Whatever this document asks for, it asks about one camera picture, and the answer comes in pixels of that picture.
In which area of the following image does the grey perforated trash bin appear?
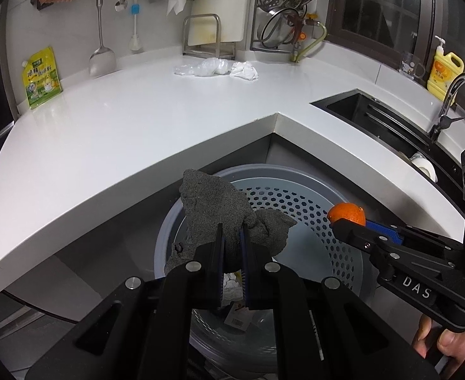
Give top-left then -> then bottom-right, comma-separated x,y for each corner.
153,164 -> 379,370

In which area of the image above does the white brush with blue band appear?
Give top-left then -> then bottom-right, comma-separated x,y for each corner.
129,0 -> 144,52

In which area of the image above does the clear plastic bag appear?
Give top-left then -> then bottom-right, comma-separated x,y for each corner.
173,57 -> 237,78

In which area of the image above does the gas valve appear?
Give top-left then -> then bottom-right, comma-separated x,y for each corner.
288,10 -> 320,43

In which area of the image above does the orange fruit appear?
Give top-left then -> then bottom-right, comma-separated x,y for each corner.
327,202 -> 366,227

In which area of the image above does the pink printed paper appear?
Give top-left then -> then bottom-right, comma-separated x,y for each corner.
223,300 -> 254,328

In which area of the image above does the metal wire dish rack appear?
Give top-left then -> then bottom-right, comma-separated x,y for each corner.
250,0 -> 332,53

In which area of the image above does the yellow spout pouch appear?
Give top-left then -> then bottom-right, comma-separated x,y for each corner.
22,45 -> 64,110

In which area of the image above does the person's right hand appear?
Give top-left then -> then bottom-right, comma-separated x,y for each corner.
411,313 -> 465,377

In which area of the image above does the white cup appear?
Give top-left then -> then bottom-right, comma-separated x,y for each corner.
410,152 -> 438,183

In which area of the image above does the yellow dish soap bottle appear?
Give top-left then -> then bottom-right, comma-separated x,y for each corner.
427,35 -> 465,102

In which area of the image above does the metal spatula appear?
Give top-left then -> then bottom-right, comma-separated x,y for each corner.
88,0 -> 117,78

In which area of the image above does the grey cloth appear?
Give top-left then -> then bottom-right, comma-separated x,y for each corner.
164,168 -> 298,276

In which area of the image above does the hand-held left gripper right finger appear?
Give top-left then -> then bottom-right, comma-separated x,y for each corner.
240,224 -> 441,380

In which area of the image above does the round wire trivet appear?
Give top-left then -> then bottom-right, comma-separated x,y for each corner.
261,7 -> 301,47

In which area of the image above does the yellow-green gas hose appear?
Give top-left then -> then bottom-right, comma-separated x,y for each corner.
290,22 -> 328,63

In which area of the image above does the white cutting board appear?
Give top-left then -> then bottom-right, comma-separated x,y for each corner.
187,0 -> 254,47

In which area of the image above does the metal faucet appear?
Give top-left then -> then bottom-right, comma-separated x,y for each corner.
428,72 -> 465,142

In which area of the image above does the dark framed window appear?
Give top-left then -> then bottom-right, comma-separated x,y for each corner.
327,0 -> 449,73

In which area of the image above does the glass mug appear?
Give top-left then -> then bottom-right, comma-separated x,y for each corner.
399,51 -> 426,82

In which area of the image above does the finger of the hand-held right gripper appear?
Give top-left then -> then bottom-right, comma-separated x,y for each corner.
365,219 -> 465,253
328,218 -> 405,266

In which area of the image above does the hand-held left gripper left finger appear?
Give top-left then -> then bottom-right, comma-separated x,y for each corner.
26,224 -> 226,380

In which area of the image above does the black sink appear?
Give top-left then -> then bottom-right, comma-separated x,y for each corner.
309,89 -> 465,218

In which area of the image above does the metal cutting board rack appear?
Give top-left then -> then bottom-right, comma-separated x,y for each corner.
182,13 -> 237,59

